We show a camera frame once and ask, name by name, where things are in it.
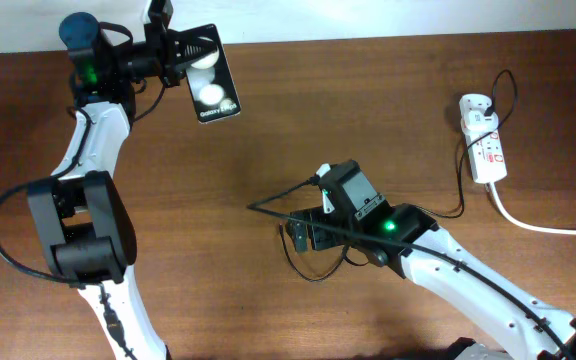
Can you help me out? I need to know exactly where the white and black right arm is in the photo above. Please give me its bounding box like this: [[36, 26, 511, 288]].
[[285, 160, 576, 359]]

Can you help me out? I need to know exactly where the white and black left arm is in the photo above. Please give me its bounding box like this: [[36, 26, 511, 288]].
[[27, 11, 222, 359]]

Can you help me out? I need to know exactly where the black flip smartphone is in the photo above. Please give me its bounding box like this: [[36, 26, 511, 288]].
[[186, 24, 241, 124]]

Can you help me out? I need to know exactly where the white power strip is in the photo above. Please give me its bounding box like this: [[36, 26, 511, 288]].
[[459, 94, 507, 184]]

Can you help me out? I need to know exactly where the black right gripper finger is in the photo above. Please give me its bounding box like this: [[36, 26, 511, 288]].
[[287, 209, 313, 253], [310, 206, 339, 250]]

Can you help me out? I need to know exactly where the black USB charging cable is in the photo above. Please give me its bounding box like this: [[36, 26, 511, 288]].
[[277, 69, 519, 283]]

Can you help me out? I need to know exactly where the white power strip cord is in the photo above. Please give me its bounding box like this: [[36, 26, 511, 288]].
[[485, 181, 576, 239]]

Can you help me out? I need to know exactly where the white USB charger adapter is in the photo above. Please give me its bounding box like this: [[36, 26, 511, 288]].
[[461, 110, 499, 135]]

